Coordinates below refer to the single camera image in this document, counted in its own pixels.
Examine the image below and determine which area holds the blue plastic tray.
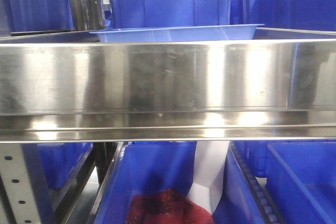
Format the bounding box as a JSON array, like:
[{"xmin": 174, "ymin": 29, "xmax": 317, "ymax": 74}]
[{"xmin": 90, "ymin": 24, "xmax": 264, "ymax": 42}]

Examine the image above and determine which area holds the grey perforated shelf upright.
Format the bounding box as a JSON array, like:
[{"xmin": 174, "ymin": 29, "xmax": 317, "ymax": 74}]
[{"xmin": 1, "ymin": 144, "xmax": 41, "ymax": 223}]

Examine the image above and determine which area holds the white plastic sheet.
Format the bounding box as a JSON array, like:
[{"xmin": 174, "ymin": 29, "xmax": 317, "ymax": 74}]
[{"xmin": 187, "ymin": 141, "xmax": 229, "ymax": 214}]

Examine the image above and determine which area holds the lower middle blue bin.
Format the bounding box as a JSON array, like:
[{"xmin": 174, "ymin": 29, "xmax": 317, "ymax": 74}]
[{"xmin": 95, "ymin": 142, "xmax": 197, "ymax": 223}]

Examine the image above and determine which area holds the red mesh bag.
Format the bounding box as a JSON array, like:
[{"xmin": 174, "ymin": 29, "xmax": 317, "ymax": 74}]
[{"xmin": 125, "ymin": 188, "xmax": 214, "ymax": 224}]

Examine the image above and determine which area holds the lower left blue bin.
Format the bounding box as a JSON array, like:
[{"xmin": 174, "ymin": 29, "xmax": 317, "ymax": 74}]
[{"xmin": 37, "ymin": 142, "xmax": 92, "ymax": 189}]

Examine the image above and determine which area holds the lower right blue bin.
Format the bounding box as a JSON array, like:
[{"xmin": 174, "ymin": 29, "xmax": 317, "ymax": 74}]
[{"xmin": 214, "ymin": 141, "xmax": 335, "ymax": 223}]

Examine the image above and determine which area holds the black roller track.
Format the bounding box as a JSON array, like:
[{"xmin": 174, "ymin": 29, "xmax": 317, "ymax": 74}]
[{"xmin": 230, "ymin": 141, "xmax": 283, "ymax": 223}]

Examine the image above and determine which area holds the upper right blue bin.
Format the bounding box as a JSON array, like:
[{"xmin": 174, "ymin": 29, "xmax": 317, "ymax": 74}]
[{"xmin": 230, "ymin": 0, "xmax": 335, "ymax": 31}]

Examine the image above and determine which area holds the upper left blue bin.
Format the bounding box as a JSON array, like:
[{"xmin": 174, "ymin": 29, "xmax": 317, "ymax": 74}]
[{"xmin": 3, "ymin": 0, "xmax": 74, "ymax": 33}]

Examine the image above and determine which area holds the stainless steel shelf rail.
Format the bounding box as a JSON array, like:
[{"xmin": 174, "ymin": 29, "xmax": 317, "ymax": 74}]
[{"xmin": 1, "ymin": 39, "xmax": 335, "ymax": 143}]

